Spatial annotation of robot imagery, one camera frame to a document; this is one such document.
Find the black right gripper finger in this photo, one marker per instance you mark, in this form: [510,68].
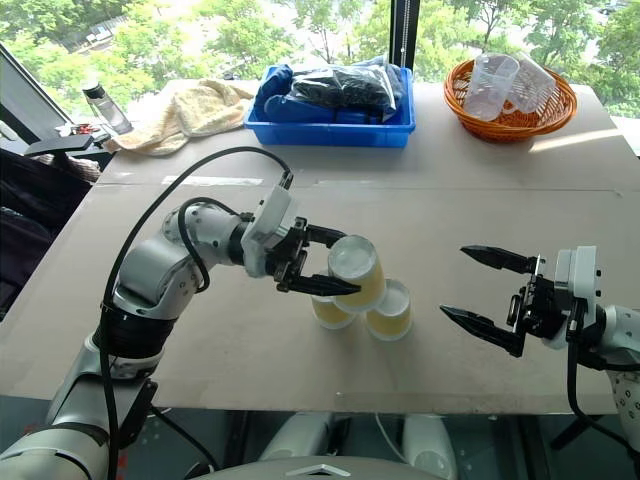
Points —
[487,327]
[500,259]

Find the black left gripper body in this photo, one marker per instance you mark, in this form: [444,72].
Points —
[290,255]

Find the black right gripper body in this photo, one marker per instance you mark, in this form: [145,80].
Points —
[540,307]

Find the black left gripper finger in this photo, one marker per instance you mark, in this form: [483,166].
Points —
[325,286]
[322,234]

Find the yellow paper cup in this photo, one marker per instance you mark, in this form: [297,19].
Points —
[327,312]
[392,315]
[355,260]

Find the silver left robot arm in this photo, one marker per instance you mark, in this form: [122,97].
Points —
[150,270]

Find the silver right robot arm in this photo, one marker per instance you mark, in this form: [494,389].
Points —
[622,350]

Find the blue plastic bin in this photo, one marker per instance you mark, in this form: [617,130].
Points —
[325,134]

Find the orange wicker basket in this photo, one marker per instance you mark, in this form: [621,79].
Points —
[500,130]

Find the white rounded robot leg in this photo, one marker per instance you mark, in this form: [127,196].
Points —
[430,445]
[295,437]

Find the black stand leg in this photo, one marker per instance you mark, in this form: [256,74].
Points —
[575,434]

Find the black items in clear bag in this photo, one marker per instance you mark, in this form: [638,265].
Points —
[340,87]

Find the blue cloth bundle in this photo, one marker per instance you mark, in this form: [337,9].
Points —
[277,80]

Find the clear plastic measuring cup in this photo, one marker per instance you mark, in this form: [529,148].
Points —
[487,90]
[535,85]

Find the cream towel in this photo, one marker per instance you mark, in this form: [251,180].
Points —
[200,110]

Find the grey robot torso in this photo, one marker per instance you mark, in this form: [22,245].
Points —
[325,470]

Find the clear water bottle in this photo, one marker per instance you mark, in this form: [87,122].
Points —
[107,110]

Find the small red object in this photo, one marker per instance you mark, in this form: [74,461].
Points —
[82,129]

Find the dark chair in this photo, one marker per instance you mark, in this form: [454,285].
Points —
[35,200]

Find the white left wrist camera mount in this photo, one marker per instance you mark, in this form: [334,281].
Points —
[270,220]

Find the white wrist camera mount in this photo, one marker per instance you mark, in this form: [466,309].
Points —
[582,275]
[270,220]

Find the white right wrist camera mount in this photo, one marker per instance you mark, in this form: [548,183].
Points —
[582,275]

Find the black window frame post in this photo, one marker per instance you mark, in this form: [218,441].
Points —
[402,35]

